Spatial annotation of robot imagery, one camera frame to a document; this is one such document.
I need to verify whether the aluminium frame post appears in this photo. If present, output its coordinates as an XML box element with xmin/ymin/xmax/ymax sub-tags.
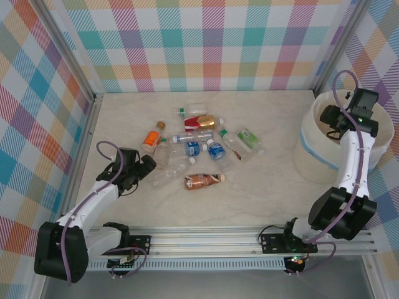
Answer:
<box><xmin>32</xmin><ymin>0</ymin><xmax>105</xmax><ymax>103</ymax></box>
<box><xmin>311</xmin><ymin>0</ymin><xmax>372</xmax><ymax>94</ymax></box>

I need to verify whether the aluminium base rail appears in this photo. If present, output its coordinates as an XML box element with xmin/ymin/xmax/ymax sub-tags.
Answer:
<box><xmin>87</xmin><ymin>225</ymin><xmax>378</xmax><ymax>259</ymax></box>

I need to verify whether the orange bottle brown cap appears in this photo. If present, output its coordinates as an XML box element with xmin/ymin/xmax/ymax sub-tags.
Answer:
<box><xmin>142</xmin><ymin>120</ymin><xmax>166</xmax><ymax>154</ymax></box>

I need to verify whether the small electronics board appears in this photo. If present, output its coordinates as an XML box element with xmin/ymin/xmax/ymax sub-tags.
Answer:
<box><xmin>107</xmin><ymin>255</ymin><xmax>138</xmax><ymax>269</ymax></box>
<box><xmin>285</xmin><ymin>254</ymin><xmax>309</xmax><ymax>268</ymax></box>

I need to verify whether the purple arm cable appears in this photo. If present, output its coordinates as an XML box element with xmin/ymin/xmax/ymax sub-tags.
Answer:
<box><xmin>286</xmin><ymin>70</ymin><xmax>366</xmax><ymax>277</ymax></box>
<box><xmin>60</xmin><ymin>141</ymin><xmax>149</xmax><ymax>286</ymax></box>

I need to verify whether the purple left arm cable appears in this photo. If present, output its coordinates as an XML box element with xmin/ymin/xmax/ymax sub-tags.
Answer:
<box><xmin>60</xmin><ymin>141</ymin><xmax>149</xmax><ymax>286</ymax></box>

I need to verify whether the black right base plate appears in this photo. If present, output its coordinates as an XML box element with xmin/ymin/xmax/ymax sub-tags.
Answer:
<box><xmin>260</xmin><ymin>233</ymin><xmax>319</xmax><ymax>254</ymax></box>

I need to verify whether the yellowish clear bottle green cap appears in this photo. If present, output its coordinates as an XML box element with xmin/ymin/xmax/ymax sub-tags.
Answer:
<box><xmin>153</xmin><ymin>137</ymin><xmax>171</xmax><ymax>171</ymax></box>

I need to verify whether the clear plastic bottle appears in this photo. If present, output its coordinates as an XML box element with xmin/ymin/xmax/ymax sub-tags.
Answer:
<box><xmin>151</xmin><ymin>172</ymin><xmax>176</xmax><ymax>190</ymax></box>

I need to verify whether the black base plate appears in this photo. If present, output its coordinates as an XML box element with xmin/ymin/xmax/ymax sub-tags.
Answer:
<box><xmin>260</xmin><ymin>233</ymin><xmax>319</xmax><ymax>254</ymax></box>
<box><xmin>128</xmin><ymin>234</ymin><xmax>152</xmax><ymax>255</ymax></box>

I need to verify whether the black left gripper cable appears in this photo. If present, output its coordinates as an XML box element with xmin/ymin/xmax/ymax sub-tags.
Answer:
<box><xmin>119</xmin><ymin>183</ymin><xmax>140</xmax><ymax>196</ymax></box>

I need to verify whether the green label plastic bottle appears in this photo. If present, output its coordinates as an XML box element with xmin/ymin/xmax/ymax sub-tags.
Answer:
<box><xmin>236</xmin><ymin>128</ymin><xmax>267</xmax><ymax>157</ymax></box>

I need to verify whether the aluminium table side rail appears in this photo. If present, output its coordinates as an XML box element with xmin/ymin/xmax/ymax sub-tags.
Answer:
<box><xmin>60</xmin><ymin>93</ymin><xmax>105</xmax><ymax>219</ymax></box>

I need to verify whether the clear bottle red label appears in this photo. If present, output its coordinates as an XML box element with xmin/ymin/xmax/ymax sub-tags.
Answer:
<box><xmin>218</xmin><ymin>128</ymin><xmax>254</xmax><ymax>164</ymax></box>

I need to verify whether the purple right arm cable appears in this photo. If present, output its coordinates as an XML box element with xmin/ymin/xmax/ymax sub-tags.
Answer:
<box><xmin>286</xmin><ymin>70</ymin><xmax>366</xmax><ymax>277</ymax></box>

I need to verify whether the clear crushed bottle blue cap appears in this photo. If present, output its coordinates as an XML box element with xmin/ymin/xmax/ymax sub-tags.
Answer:
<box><xmin>171</xmin><ymin>129</ymin><xmax>215</xmax><ymax>145</ymax></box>

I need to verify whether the white fabric bin blue stripe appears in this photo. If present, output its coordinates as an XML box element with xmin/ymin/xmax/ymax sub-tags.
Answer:
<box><xmin>292</xmin><ymin>90</ymin><xmax>395</xmax><ymax>183</ymax></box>

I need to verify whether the white slotted cable duct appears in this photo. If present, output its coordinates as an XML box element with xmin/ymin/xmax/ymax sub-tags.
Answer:
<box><xmin>87</xmin><ymin>260</ymin><xmax>286</xmax><ymax>271</ymax></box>

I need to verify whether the copper brown bottle beige cap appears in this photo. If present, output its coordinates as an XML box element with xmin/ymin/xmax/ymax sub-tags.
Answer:
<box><xmin>183</xmin><ymin>173</ymin><xmax>226</xmax><ymax>191</ymax></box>

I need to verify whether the blue label water bottle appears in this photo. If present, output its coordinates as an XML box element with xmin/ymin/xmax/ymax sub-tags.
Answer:
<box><xmin>206</xmin><ymin>138</ymin><xmax>238</xmax><ymax>173</ymax></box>
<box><xmin>169</xmin><ymin>140</ymin><xmax>209</xmax><ymax>157</ymax></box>

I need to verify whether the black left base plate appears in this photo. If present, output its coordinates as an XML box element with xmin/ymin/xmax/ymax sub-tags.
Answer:
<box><xmin>128</xmin><ymin>234</ymin><xmax>152</xmax><ymax>255</ymax></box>

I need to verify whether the red gold plastic bottle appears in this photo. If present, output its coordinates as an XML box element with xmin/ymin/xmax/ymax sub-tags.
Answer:
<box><xmin>183</xmin><ymin>114</ymin><xmax>226</xmax><ymax>130</ymax></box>

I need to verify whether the clear bottle white green cap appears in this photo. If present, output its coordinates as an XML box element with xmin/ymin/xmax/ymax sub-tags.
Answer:
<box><xmin>173</xmin><ymin>103</ymin><xmax>209</xmax><ymax>116</ymax></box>

